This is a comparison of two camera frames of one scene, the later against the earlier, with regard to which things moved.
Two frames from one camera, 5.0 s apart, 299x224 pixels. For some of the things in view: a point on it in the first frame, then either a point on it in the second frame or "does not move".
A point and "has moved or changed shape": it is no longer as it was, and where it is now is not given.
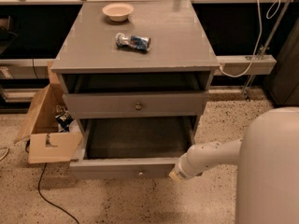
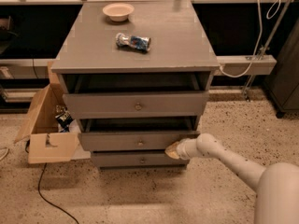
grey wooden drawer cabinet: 135,75 does not move
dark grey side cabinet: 283,84 does not move
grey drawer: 130,147 has moved or changed shape
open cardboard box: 41,134 does not move
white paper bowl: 118,11 does not move
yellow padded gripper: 181,169 to 182,149
